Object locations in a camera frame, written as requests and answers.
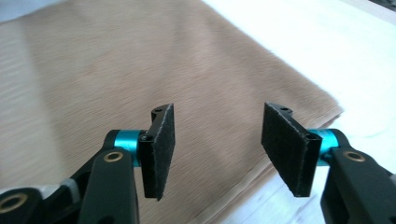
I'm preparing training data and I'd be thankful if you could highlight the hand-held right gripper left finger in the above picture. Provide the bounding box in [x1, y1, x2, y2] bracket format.
[112, 103, 177, 201]

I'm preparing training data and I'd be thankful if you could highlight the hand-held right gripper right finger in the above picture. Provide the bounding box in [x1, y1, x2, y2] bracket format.
[261, 102, 341, 198]

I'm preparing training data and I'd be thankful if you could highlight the tan terry towel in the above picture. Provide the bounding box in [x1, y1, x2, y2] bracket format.
[0, 0, 344, 224]

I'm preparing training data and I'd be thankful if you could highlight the white grid mat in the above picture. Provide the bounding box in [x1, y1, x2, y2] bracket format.
[0, 0, 396, 224]

